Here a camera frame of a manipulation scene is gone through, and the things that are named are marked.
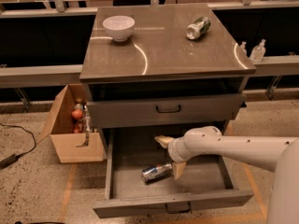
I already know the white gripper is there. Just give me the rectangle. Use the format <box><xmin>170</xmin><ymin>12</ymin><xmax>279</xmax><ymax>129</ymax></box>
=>
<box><xmin>154</xmin><ymin>135</ymin><xmax>188</xmax><ymax>180</ymax></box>

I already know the redbull can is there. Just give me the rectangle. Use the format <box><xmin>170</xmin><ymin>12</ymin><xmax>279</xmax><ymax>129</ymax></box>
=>
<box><xmin>141</xmin><ymin>162</ymin><xmax>172</xmax><ymax>183</ymax></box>

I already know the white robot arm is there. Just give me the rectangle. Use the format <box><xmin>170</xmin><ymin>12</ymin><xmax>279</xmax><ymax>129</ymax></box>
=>
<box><xmin>155</xmin><ymin>126</ymin><xmax>299</xmax><ymax>224</ymax></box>

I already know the open grey middle drawer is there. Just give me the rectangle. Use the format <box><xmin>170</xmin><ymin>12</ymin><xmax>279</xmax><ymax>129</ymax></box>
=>
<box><xmin>93</xmin><ymin>124</ymin><xmax>253</xmax><ymax>218</ymax></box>

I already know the closed grey top drawer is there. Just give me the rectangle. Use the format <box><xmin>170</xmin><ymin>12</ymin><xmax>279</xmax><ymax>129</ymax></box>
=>
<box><xmin>88</xmin><ymin>94</ymin><xmax>244</xmax><ymax>128</ymax></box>

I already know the grey drawer cabinet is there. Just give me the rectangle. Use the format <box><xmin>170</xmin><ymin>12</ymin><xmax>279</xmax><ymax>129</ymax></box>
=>
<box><xmin>80</xmin><ymin>4</ymin><xmax>255</xmax><ymax>146</ymax></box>

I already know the green and white can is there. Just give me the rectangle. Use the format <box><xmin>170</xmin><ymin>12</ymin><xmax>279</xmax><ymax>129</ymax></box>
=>
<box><xmin>186</xmin><ymin>17</ymin><xmax>211</xmax><ymax>40</ymax></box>

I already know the cardboard box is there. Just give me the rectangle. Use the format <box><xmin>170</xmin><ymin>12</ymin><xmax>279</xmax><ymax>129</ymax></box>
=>
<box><xmin>37</xmin><ymin>84</ymin><xmax>106</xmax><ymax>163</ymax></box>

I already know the orange fruit in box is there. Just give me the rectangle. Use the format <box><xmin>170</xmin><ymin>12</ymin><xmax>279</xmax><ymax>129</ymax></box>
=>
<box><xmin>71</xmin><ymin>109</ymin><xmax>83</xmax><ymax>120</ymax></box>

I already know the small clear pump bottle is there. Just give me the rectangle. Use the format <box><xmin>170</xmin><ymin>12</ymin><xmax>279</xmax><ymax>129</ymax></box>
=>
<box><xmin>240</xmin><ymin>41</ymin><xmax>247</xmax><ymax>54</ymax></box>

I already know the white bowl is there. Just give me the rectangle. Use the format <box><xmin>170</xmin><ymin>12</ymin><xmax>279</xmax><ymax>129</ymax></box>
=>
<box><xmin>103</xmin><ymin>16</ymin><xmax>135</xmax><ymax>42</ymax></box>

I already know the black top drawer handle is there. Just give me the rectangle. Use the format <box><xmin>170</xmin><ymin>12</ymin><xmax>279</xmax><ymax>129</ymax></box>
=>
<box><xmin>155</xmin><ymin>105</ymin><xmax>181</xmax><ymax>114</ymax></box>

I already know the black drawer handle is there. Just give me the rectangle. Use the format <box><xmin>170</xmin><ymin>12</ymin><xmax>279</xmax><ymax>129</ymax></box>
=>
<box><xmin>164</xmin><ymin>202</ymin><xmax>192</xmax><ymax>214</ymax></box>
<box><xmin>155</xmin><ymin>105</ymin><xmax>181</xmax><ymax>114</ymax></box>

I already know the black middle drawer handle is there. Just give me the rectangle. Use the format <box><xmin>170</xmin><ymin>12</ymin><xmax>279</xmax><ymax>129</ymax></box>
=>
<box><xmin>164</xmin><ymin>202</ymin><xmax>192</xmax><ymax>214</ymax></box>

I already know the grey metal rail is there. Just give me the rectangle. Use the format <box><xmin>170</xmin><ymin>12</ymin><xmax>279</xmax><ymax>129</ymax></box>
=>
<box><xmin>0</xmin><ymin>64</ymin><xmax>82</xmax><ymax>88</ymax></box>

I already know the black power cable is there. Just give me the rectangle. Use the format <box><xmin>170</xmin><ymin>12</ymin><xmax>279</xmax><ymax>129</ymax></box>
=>
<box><xmin>0</xmin><ymin>122</ymin><xmax>37</xmax><ymax>170</ymax></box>

